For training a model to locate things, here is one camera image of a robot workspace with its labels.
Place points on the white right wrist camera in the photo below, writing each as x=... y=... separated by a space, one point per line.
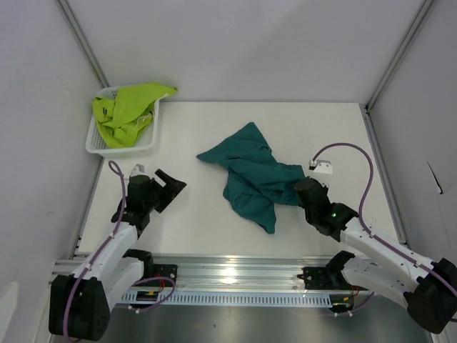
x=319 y=166

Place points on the right aluminium frame post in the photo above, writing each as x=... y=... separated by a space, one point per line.
x=406 y=42

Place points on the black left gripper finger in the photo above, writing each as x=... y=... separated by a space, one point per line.
x=171 y=186
x=161 y=199

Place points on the white plastic basket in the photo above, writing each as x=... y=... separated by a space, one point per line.
x=148 y=141

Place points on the slotted white cable duct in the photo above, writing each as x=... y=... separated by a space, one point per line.
x=237 y=299

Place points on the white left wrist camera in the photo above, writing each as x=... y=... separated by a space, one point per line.
x=139 y=169

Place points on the lime green shorts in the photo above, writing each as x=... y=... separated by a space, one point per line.
x=121 y=121

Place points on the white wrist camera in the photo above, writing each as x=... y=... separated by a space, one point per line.
x=139 y=169
x=319 y=166

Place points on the aluminium frame post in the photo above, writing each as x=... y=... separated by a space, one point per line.
x=79 y=36
x=406 y=42

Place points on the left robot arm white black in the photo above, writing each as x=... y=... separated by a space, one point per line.
x=81 y=302

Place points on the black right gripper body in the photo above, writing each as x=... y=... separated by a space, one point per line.
x=309 y=218

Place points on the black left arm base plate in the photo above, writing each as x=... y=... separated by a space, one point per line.
x=161 y=270

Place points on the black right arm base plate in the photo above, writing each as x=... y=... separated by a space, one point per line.
x=322 y=278

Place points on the teal green shorts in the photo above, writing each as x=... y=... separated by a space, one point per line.
x=256 y=181

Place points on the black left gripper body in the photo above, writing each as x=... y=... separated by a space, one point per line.
x=149 y=203

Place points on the aluminium mounting rail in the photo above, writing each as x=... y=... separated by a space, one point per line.
x=213 y=274

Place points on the left aluminium frame post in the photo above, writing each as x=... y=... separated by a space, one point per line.
x=79 y=36

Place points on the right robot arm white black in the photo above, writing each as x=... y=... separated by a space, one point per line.
x=425 y=288

